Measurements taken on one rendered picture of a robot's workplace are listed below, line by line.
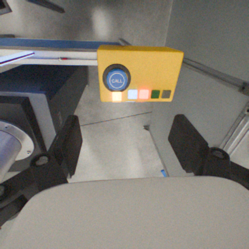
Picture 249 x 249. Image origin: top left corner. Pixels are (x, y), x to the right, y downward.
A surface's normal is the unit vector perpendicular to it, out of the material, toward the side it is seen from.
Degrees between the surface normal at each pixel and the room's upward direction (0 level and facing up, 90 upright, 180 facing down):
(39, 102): 0
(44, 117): 0
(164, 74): 0
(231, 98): 90
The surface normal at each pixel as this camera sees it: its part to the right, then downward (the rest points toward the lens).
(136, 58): 0.09, 0.58
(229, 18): -0.99, 0.02
